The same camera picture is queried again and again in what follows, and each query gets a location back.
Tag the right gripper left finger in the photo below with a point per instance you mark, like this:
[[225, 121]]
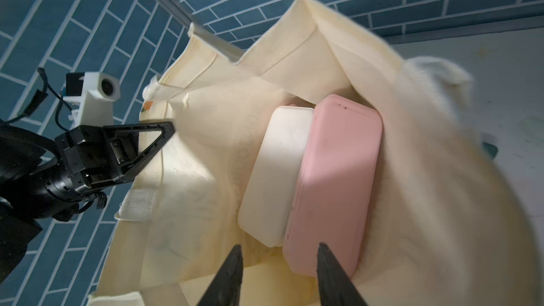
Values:
[[225, 288]]

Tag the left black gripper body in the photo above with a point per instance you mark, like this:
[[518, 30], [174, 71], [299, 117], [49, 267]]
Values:
[[98, 157]]

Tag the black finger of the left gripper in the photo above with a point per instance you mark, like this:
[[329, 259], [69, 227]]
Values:
[[130, 148]]

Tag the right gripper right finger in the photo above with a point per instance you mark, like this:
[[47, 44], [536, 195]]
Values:
[[335, 287]]

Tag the pink pencil case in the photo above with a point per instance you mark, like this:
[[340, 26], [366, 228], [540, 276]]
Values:
[[334, 186]]

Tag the cream canvas tote bag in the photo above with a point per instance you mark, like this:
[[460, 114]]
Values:
[[443, 225]]

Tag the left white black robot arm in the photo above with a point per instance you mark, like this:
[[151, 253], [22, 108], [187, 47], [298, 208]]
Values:
[[60, 178]]

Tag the white pencil case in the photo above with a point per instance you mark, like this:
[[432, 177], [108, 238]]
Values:
[[265, 207]]

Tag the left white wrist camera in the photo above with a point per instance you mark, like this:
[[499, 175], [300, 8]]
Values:
[[91, 95]]

